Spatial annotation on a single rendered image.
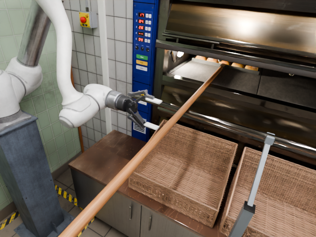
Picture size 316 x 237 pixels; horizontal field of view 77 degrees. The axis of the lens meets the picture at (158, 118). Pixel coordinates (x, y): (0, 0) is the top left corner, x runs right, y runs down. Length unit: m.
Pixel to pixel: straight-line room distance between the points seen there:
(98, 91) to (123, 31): 0.63
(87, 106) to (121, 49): 0.72
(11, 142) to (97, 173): 0.53
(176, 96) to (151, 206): 0.74
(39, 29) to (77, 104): 0.47
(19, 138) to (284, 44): 1.46
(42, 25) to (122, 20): 0.52
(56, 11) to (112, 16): 0.63
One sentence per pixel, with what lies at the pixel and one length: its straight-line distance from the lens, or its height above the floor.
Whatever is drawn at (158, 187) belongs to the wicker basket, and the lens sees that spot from 1.21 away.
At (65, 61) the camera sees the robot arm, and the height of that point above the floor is 1.38.
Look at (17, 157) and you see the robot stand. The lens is 1.38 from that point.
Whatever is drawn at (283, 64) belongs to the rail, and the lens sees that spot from 1.10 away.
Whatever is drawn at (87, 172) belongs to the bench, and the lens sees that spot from 1.50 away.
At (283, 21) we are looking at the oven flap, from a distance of 1.24.
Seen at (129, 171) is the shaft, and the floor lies 1.20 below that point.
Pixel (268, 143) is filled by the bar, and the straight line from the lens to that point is 0.98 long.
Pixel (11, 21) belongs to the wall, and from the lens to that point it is 1.68.
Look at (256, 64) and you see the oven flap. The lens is 1.10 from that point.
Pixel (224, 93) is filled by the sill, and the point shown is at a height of 1.16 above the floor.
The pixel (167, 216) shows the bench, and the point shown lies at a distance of 1.27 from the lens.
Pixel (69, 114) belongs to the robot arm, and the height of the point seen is 1.19.
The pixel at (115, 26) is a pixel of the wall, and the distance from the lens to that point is 1.55.
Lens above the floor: 1.64
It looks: 31 degrees down
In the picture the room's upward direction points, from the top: 5 degrees clockwise
